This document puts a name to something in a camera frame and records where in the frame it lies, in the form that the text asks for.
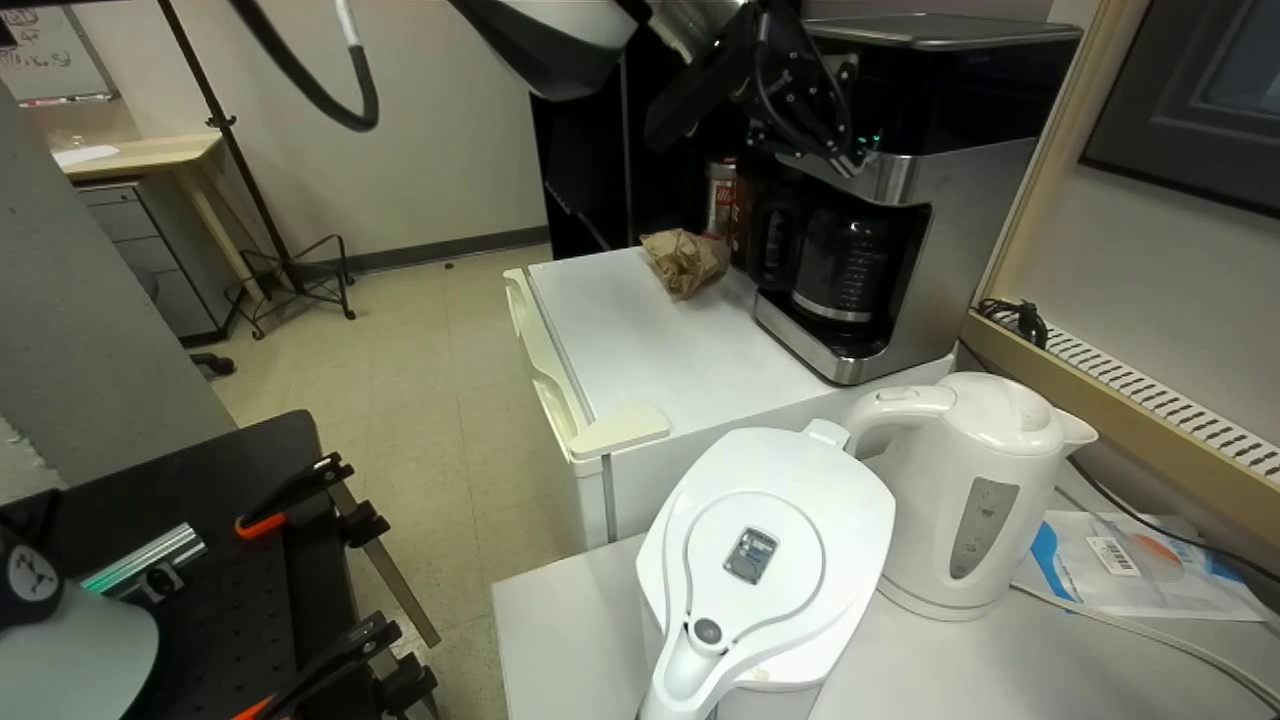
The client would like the white fridge door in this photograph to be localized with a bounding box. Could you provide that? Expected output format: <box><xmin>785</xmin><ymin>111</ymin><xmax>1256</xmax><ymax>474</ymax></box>
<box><xmin>503</xmin><ymin>266</ymin><xmax>672</xmax><ymax>549</ymax></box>

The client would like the whiteboard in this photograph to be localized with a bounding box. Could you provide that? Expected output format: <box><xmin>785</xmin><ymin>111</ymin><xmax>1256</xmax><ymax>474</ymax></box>
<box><xmin>0</xmin><ymin>4</ymin><xmax>118</xmax><ymax>108</ymax></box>

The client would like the white electric kettle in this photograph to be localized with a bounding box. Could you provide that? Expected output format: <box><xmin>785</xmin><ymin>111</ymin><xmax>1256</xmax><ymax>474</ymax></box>
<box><xmin>843</xmin><ymin>372</ymin><xmax>1100</xmax><ymax>622</ymax></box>

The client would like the blue white plastic packet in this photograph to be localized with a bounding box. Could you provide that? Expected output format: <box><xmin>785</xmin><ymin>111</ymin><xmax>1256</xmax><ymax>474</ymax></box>
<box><xmin>1010</xmin><ymin>510</ymin><xmax>1267</xmax><ymax>624</ymax></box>

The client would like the wooden desk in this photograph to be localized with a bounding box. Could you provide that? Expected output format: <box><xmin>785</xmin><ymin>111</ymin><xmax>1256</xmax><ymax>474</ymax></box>
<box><xmin>58</xmin><ymin>133</ymin><xmax>269</xmax><ymax>304</ymax></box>

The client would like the beige baseboard heater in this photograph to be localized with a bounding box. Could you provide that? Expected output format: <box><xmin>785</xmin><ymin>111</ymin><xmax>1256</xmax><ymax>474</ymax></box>
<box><xmin>958</xmin><ymin>308</ymin><xmax>1280</xmax><ymax>546</ymax></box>

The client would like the black orange clamp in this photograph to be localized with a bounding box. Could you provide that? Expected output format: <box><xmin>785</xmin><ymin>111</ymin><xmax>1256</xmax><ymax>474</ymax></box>
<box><xmin>228</xmin><ymin>611</ymin><xmax>442</xmax><ymax>720</ymax></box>
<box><xmin>234</xmin><ymin>451</ymin><xmax>392</xmax><ymax>550</ymax></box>

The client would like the white water filter pitcher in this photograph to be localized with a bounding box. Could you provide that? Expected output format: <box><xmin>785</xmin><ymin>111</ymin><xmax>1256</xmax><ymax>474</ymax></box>
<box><xmin>635</xmin><ymin>418</ymin><xmax>898</xmax><ymax>720</ymax></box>

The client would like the crumpled brown paper bag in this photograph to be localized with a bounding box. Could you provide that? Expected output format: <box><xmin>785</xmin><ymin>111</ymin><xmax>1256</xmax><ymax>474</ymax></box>
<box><xmin>640</xmin><ymin>228</ymin><xmax>732</xmax><ymax>302</ymax></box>

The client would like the grey drawer cabinet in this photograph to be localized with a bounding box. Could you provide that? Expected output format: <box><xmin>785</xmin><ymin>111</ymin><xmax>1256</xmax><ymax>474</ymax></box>
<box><xmin>77</xmin><ymin>180</ymin><xmax>239</xmax><ymax>347</ymax></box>

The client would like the white mini fridge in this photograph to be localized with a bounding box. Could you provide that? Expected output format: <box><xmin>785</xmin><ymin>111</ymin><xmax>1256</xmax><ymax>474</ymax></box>
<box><xmin>503</xmin><ymin>245</ymin><xmax>957</xmax><ymax>551</ymax></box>

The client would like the black cabinet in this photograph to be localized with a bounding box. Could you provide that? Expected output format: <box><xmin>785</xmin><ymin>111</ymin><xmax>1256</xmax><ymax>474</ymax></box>
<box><xmin>529</xmin><ymin>40</ymin><xmax>753</xmax><ymax>262</ymax></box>

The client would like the glass coffee carafe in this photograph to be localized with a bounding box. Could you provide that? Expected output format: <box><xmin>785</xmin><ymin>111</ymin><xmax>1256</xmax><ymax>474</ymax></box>
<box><xmin>788</xmin><ymin>205</ymin><xmax>893</xmax><ymax>326</ymax></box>

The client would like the grey partition wall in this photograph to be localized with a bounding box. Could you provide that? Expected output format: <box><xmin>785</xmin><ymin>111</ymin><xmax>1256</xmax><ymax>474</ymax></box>
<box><xmin>0</xmin><ymin>78</ymin><xmax>238</xmax><ymax>504</ymax></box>

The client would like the dark framed picture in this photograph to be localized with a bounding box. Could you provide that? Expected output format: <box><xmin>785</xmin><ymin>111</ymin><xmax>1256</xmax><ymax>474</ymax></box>
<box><xmin>1080</xmin><ymin>0</ymin><xmax>1280</xmax><ymax>218</ymax></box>

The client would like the black steel coffee machine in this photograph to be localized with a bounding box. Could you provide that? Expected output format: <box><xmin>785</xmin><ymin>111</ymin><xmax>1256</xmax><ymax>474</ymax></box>
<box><xmin>738</xmin><ymin>14</ymin><xmax>1084</xmax><ymax>387</ymax></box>

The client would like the red coffee can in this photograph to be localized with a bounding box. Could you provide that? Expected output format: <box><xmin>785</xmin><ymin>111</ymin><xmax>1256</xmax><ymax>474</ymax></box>
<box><xmin>704</xmin><ymin>155</ymin><xmax>742</xmax><ymax>241</ymax></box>

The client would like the coil of black cable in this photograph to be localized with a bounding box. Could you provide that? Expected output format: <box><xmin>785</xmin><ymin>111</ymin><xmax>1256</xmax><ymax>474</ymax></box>
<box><xmin>978</xmin><ymin>297</ymin><xmax>1050</xmax><ymax>350</ymax></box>

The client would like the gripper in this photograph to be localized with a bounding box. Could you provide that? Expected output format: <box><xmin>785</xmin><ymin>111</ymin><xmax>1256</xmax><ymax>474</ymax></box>
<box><xmin>742</xmin><ymin>8</ymin><xmax>873</xmax><ymax>179</ymax></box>

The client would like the silver metal bar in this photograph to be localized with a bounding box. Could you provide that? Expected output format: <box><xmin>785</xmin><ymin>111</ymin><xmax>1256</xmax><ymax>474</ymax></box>
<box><xmin>79</xmin><ymin>522</ymin><xmax>209</xmax><ymax>603</ymax></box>

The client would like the grey cable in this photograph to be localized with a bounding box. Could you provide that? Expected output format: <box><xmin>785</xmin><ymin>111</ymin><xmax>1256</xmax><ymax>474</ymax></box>
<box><xmin>1010</xmin><ymin>582</ymin><xmax>1280</xmax><ymax>713</ymax></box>

